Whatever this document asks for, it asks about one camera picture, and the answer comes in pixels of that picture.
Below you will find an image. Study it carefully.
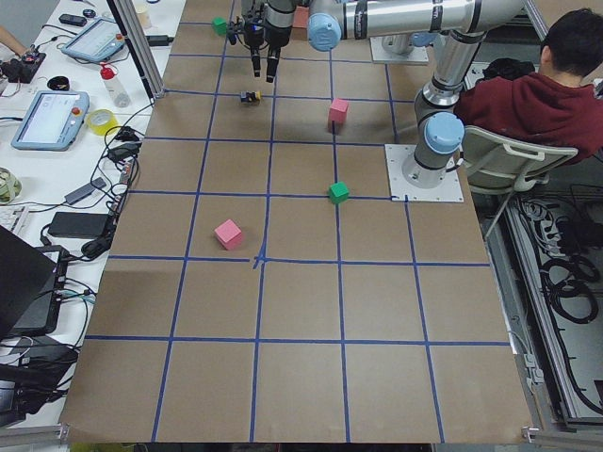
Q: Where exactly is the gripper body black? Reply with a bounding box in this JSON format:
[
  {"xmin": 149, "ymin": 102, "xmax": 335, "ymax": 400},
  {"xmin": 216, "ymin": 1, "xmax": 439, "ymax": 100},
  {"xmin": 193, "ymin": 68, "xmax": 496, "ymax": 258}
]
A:
[
  {"xmin": 264, "ymin": 23, "xmax": 290, "ymax": 49},
  {"xmin": 227, "ymin": 16, "xmax": 266, "ymax": 50}
]

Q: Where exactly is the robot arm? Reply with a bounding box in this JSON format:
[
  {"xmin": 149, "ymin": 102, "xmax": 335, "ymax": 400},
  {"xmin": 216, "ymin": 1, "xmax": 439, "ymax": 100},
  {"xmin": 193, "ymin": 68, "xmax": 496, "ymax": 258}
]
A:
[
  {"xmin": 261, "ymin": 0, "xmax": 524, "ymax": 132},
  {"xmin": 226, "ymin": 1, "xmax": 442, "ymax": 83}
]

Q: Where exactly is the pink plastic bin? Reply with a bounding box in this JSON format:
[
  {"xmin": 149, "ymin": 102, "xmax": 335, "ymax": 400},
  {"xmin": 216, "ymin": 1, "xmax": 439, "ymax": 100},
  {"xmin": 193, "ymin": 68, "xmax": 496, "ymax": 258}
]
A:
[{"xmin": 293, "ymin": 7, "xmax": 309, "ymax": 29}]

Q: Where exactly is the green foam cube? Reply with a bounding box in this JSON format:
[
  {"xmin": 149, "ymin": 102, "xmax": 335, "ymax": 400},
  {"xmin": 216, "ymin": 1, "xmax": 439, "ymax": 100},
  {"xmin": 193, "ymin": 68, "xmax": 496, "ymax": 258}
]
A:
[
  {"xmin": 328, "ymin": 181, "xmax": 350, "ymax": 204},
  {"xmin": 211, "ymin": 16, "xmax": 228, "ymax": 36}
]

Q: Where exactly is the pink foam cube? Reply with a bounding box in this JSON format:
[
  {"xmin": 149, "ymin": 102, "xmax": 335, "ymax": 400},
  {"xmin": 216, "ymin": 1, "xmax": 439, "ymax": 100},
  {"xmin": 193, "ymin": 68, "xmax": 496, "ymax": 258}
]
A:
[
  {"xmin": 328, "ymin": 98, "xmax": 350, "ymax": 124},
  {"xmin": 214, "ymin": 218, "xmax": 244, "ymax": 250}
]

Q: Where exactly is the small black power brick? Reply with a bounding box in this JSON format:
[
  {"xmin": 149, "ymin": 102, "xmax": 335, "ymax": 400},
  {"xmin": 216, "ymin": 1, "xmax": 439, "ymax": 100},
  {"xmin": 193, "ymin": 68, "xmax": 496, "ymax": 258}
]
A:
[{"xmin": 146, "ymin": 35, "xmax": 174, "ymax": 47}]

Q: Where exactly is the squeeze bottle red cap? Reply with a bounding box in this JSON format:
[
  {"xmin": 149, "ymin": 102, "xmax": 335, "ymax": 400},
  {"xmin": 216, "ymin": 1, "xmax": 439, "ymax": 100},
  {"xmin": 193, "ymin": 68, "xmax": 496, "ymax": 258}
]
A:
[{"xmin": 100, "ymin": 63, "xmax": 131, "ymax": 107}]

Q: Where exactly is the teach pendant far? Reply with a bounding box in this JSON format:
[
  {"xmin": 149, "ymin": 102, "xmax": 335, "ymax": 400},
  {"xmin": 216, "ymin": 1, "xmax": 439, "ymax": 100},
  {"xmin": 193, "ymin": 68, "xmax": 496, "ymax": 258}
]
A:
[{"xmin": 61, "ymin": 17, "xmax": 125, "ymax": 63}]

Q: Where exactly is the teach pendant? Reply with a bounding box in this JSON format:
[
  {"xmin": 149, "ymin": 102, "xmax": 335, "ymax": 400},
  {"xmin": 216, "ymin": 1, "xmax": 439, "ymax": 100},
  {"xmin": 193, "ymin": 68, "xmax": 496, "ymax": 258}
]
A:
[
  {"xmin": 11, "ymin": 90, "xmax": 90, "ymax": 151},
  {"xmin": 61, "ymin": 17, "xmax": 125, "ymax": 63}
]

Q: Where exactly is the yellow tape roll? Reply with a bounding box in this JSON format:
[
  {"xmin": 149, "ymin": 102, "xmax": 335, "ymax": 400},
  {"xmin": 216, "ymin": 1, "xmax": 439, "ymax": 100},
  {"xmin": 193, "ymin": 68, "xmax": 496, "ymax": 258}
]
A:
[{"xmin": 86, "ymin": 109, "xmax": 120, "ymax": 137}]

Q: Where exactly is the teach pendant near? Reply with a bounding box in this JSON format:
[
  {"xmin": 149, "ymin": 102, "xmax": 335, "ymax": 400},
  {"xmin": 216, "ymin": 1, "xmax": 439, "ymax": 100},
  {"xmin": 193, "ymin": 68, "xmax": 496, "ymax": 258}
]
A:
[{"xmin": 11, "ymin": 90, "xmax": 90, "ymax": 151}]

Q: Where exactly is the white office chair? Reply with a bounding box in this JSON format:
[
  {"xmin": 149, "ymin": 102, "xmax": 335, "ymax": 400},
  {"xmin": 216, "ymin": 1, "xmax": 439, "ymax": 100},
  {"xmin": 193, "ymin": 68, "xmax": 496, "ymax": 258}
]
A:
[{"xmin": 462, "ymin": 125, "xmax": 578, "ymax": 237}]

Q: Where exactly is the black power adapter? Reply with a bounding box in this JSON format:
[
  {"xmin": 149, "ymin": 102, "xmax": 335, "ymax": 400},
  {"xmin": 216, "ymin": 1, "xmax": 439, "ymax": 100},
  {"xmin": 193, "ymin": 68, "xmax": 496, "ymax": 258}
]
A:
[{"xmin": 48, "ymin": 212, "xmax": 109, "ymax": 238}]

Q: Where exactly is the person in red hoodie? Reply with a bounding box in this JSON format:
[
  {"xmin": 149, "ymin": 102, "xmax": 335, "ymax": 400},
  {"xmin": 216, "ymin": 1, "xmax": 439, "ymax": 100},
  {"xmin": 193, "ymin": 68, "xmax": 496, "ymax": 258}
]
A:
[{"xmin": 454, "ymin": 8, "xmax": 602, "ymax": 165}]

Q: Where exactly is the black laptop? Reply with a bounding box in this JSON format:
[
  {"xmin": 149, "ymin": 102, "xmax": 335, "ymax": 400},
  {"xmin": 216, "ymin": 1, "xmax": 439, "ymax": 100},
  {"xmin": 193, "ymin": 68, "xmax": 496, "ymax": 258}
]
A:
[{"xmin": 1, "ymin": 228, "xmax": 68, "ymax": 339}]

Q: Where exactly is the aluminium frame post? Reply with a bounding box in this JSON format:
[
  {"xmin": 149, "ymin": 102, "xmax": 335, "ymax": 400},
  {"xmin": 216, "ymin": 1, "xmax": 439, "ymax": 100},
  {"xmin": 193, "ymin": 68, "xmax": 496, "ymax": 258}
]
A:
[{"xmin": 107, "ymin": 0, "xmax": 165, "ymax": 100}]

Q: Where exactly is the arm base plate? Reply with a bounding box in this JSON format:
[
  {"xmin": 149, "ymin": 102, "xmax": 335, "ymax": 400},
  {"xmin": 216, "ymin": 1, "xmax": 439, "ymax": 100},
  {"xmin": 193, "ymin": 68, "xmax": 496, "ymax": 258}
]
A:
[
  {"xmin": 384, "ymin": 144, "xmax": 464, "ymax": 202},
  {"xmin": 369, "ymin": 34, "xmax": 429, "ymax": 66}
]

